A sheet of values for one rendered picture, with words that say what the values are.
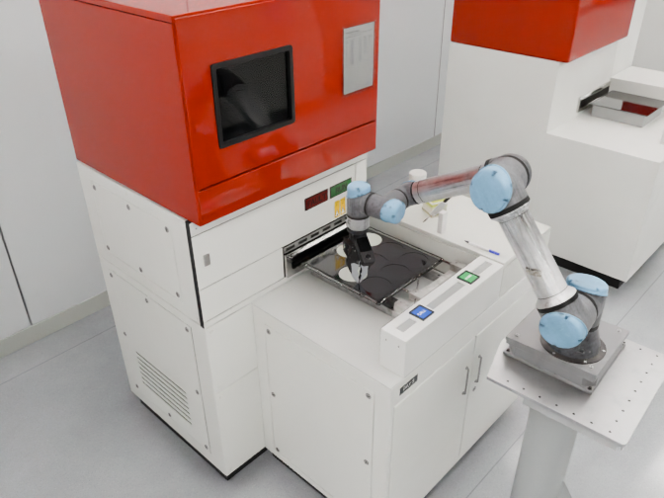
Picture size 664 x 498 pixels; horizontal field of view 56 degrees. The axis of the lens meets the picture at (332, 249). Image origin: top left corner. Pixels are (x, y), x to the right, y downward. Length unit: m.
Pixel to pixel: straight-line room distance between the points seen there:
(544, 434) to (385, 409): 0.54
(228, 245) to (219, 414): 0.68
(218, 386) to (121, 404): 0.92
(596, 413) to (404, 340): 0.56
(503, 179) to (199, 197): 0.84
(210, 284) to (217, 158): 0.44
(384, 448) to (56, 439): 1.58
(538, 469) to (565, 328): 0.69
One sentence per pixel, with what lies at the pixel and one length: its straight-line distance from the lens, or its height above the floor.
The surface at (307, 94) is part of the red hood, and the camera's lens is 2.02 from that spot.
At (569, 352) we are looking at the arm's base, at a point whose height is 0.91.
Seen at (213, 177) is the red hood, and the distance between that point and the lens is 1.84.
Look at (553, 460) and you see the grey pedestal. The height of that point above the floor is 0.46.
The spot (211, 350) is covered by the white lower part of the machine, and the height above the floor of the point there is 0.72.
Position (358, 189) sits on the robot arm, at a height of 1.27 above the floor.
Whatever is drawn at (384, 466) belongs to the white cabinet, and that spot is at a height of 0.47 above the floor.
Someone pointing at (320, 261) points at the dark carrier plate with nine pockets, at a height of 0.90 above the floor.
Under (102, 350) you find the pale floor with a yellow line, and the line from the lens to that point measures 3.48.
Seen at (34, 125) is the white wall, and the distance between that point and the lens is 3.26.
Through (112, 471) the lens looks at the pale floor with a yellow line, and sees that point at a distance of 2.88.
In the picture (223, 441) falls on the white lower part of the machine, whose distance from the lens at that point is 2.50.
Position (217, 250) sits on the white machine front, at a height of 1.09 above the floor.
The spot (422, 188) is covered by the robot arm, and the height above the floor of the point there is 1.27.
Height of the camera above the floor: 2.12
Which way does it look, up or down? 32 degrees down
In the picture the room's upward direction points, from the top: 1 degrees counter-clockwise
